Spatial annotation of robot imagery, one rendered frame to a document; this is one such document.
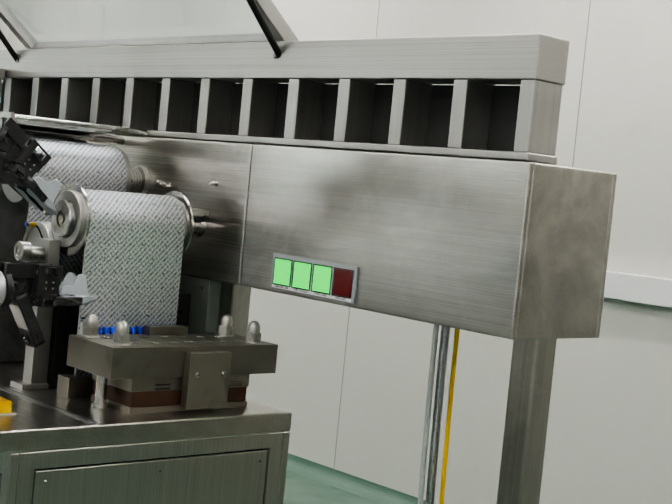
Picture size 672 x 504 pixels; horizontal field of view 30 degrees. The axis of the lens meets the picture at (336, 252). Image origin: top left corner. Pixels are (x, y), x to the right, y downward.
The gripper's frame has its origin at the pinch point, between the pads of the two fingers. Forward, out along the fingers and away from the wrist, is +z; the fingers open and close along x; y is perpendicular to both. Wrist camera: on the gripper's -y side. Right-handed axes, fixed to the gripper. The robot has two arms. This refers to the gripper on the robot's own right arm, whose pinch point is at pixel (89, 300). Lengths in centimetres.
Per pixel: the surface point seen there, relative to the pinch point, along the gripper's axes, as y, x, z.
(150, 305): -0.9, -0.3, 14.5
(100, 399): -17.5, -12.7, -3.6
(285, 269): 9.9, -24.9, 29.4
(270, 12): 62, -14, 28
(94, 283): 3.5, -0.2, 0.7
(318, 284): 8.2, -35.2, 29.4
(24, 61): 52, 93, 31
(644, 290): 0, 42, 258
